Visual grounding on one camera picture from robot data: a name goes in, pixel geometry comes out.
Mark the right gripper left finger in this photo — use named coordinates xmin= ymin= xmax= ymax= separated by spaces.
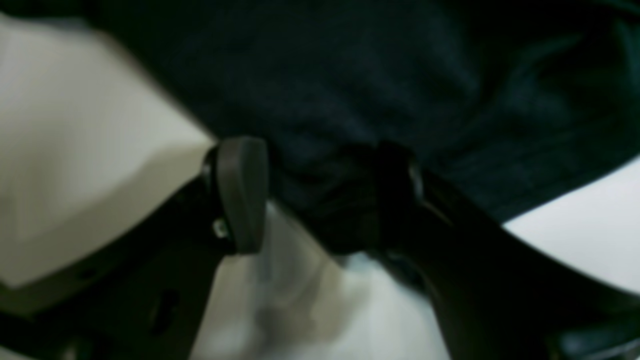
xmin=1 ymin=136 xmax=269 ymax=360

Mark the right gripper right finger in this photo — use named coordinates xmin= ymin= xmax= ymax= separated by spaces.
xmin=375 ymin=142 xmax=640 ymax=360

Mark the black t-shirt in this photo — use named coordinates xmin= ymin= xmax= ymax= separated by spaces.
xmin=87 ymin=0 xmax=639 ymax=253

